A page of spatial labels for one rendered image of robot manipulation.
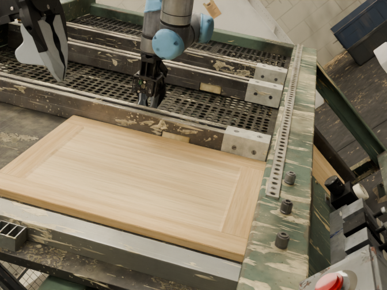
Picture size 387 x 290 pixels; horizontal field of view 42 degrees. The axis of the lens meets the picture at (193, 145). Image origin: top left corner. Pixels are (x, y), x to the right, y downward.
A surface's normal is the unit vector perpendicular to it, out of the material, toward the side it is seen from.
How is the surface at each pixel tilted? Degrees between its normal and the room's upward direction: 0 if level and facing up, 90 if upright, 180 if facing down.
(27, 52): 92
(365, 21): 91
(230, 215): 51
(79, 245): 90
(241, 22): 90
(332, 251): 0
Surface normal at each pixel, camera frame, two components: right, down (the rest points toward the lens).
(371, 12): -0.15, 0.33
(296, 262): 0.15, -0.89
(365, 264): -0.65, -0.75
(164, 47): -0.36, 0.47
